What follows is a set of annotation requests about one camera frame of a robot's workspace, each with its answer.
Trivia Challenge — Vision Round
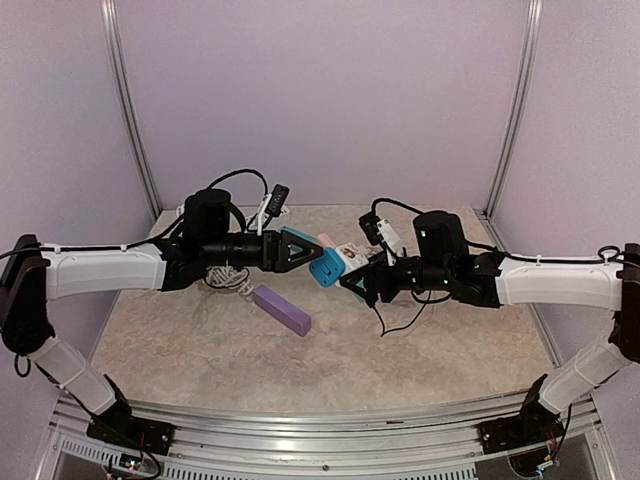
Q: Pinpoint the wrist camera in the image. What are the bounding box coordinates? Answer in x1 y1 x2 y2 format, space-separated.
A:
358 212 406 266
246 184 290 234

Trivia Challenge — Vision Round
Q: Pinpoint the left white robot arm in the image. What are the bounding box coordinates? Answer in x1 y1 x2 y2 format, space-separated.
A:
1 188 323 445

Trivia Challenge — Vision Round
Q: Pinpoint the pink plug adapter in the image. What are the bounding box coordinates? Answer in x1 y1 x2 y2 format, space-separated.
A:
317 233 336 248

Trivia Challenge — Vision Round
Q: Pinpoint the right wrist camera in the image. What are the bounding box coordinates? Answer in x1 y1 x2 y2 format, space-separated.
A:
358 212 406 266

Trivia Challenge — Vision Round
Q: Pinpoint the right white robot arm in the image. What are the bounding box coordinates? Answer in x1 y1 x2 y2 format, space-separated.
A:
340 210 639 444

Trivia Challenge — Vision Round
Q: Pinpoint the aluminium corner post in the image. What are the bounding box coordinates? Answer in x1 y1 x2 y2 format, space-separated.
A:
483 0 543 222
99 0 162 219

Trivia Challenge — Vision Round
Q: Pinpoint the blue plug adapter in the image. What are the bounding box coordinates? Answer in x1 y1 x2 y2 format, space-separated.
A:
309 248 346 288

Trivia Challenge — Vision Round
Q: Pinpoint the left aluminium corner post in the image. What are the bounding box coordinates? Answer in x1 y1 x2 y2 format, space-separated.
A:
99 0 162 219

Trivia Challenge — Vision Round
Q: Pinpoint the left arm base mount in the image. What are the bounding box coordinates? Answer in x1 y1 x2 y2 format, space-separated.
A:
86 375 175 456

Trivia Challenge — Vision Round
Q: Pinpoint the right aluminium corner post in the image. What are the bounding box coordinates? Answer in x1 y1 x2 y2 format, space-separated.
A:
483 0 543 222

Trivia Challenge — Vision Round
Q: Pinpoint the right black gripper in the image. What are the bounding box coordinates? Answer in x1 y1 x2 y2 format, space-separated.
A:
339 248 452 303

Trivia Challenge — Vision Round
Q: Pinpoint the purple rectangular power block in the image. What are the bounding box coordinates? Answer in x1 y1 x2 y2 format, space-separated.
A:
253 285 312 337

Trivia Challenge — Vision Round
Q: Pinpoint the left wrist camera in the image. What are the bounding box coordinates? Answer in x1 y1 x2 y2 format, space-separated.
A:
246 184 290 234

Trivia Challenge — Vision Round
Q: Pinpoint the white cube socket with sticker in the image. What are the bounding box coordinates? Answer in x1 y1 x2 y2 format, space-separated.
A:
336 242 369 274

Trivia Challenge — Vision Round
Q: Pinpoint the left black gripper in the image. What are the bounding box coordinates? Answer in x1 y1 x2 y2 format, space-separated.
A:
202 229 324 273

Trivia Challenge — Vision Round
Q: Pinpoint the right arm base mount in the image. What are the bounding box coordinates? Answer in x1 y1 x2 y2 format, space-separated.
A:
477 374 564 454

